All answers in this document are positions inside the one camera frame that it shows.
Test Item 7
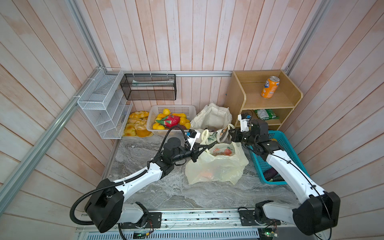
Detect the orange soda can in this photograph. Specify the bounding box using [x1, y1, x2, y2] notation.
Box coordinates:
[261, 76, 280, 99]

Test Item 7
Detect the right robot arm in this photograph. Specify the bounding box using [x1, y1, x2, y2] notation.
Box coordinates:
[229, 119, 341, 236]

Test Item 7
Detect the dragon fruit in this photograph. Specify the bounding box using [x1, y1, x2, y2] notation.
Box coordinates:
[156, 115, 181, 128]

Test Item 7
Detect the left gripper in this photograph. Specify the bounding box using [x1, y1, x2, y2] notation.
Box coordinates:
[171, 142, 208, 163]

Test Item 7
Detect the white plastic basket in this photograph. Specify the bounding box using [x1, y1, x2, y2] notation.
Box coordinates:
[147, 105, 197, 136]

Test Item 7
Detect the yellow plastic bag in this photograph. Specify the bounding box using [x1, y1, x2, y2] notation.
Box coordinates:
[185, 124, 249, 185]

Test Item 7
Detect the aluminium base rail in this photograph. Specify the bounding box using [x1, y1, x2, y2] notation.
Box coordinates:
[73, 208, 332, 240]

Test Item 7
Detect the canvas tote bag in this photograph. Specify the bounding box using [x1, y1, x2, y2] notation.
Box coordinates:
[191, 103, 235, 145]

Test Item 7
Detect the wooden shelf unit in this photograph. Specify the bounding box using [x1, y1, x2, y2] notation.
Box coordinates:
[224, 70, 303, 130]

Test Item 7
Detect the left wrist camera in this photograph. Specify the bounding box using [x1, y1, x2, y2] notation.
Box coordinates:
[186, 129, 201, 150]

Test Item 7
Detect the purple eggplant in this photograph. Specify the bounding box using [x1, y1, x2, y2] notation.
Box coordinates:
[263, 168, 278, 182]

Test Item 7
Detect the black mesh basket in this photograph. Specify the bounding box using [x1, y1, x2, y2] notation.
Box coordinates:
[120, 73, 177, 101]

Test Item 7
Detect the green snack packet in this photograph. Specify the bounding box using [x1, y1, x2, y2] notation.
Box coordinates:
[255, 109, 278, 121]

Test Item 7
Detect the white wire rack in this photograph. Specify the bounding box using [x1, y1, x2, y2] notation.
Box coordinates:
[78, 68, 132, 140]

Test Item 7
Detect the teal plastic basket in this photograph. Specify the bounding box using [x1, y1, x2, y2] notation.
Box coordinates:
[249, 130, 310, 185]

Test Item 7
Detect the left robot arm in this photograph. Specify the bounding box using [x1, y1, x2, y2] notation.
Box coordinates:
[70, 138, 216, 233]

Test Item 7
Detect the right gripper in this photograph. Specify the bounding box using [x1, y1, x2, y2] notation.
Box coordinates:
[228, 128, 256, 148]

